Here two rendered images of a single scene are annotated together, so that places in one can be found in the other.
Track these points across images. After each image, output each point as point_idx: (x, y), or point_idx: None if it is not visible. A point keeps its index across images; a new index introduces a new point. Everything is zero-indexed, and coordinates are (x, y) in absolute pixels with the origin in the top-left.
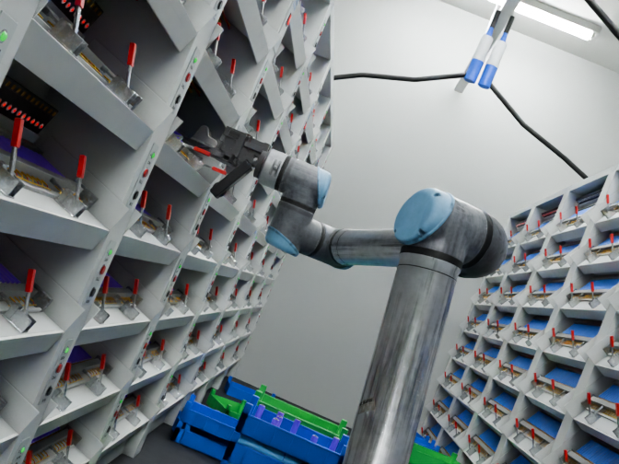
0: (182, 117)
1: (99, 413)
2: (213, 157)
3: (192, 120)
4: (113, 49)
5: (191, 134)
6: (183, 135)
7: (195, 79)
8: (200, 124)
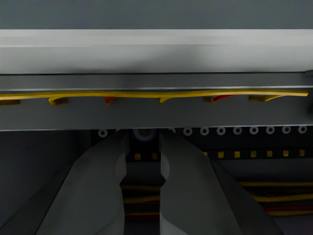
0: (54, 160)
1: None
2: (14, 234)
3: (43, 178)
4: None
5: (23, 158)
6: (34, 137)
7: (144, 221)
8: (28, 197)
